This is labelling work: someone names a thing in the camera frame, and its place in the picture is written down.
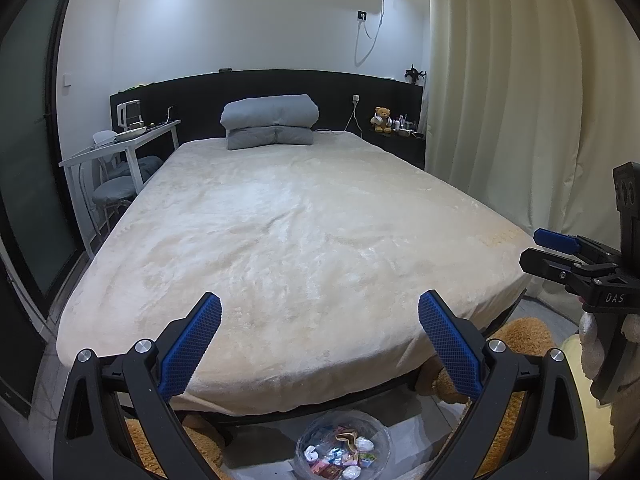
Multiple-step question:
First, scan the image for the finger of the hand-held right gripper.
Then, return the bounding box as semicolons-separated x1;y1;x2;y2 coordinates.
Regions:
519;247;620;302
533;228;622;265

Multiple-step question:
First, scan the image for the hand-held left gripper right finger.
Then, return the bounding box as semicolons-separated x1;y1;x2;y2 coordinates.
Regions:
418;290;586;480

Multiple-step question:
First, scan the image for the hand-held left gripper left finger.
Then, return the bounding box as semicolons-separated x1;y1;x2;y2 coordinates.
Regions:
52;291;222;480

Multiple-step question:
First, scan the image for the round bin clear bag liner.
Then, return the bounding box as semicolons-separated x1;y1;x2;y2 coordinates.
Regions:
295;409;393;480

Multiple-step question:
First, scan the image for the brown plush cloth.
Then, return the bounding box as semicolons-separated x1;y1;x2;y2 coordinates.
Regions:
122;412;226;480
417;316;557;480

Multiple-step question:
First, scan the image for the cream curtain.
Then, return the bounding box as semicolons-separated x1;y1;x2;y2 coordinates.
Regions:
420;0;640;321

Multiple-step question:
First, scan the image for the bed with cream blanket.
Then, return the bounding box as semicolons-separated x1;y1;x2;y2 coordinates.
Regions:
54;130;538;418

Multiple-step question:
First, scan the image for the black bedside shelf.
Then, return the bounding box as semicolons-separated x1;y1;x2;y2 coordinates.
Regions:
362;127;426;171

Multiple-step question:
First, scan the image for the cluster of small bottles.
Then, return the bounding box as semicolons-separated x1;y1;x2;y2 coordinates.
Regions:
392;115;423;138

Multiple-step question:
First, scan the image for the white-backed chair grey cushion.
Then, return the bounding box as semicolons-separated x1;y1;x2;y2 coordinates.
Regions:
92;130;165;186

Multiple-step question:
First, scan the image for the brown teddy bear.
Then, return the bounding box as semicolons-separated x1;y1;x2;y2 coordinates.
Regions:
370;106;393;134

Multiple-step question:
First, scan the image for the white desk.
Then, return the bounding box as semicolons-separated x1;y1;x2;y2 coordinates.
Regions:
59;119;182;258

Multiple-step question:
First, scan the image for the folded grey quilt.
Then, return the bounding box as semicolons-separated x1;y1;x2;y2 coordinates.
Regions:
221;94;320;151

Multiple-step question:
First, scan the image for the black headboard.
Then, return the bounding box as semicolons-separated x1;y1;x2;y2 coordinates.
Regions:
110;69;426;171

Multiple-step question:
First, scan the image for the black-framed frosted glass door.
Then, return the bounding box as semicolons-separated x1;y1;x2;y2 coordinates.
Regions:
0;0;83;321

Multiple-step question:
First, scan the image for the wire chair grey cushion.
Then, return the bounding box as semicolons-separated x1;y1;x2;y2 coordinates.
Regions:
91;176;140;223

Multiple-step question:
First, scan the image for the white charger cable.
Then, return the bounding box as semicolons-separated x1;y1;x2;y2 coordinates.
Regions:
315;101;358;135

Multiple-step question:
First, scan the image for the white air conditioner cable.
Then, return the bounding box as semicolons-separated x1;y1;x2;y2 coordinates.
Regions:
355;0;387;66

